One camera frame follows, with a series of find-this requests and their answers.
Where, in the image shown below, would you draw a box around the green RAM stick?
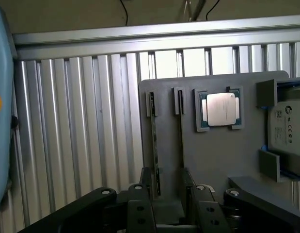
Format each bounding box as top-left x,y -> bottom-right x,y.
177,89 -> 185,170
149,91 -> 163,196

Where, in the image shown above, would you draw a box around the CPU with silver lid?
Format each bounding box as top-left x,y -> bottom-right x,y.
199,92 -> 241,127

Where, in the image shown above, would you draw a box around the silver hard disk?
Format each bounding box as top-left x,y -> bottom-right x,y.
267,84 -> 300,157

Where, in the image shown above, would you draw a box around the light blue housing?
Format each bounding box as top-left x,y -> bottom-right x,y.
0,4 -> 15,216

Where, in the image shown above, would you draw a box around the metal stand legs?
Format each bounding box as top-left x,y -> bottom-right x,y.
177,0 -> 206,22

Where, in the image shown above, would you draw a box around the blue disk bracket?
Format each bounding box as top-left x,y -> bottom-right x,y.
260,79 -> 300,182

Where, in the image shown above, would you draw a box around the aluminium frame rail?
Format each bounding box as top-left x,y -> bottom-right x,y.
12,14 -> 300,60

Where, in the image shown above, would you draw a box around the black cable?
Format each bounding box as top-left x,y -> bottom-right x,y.
205,0 -> 217,20
119,0 -> 129,26

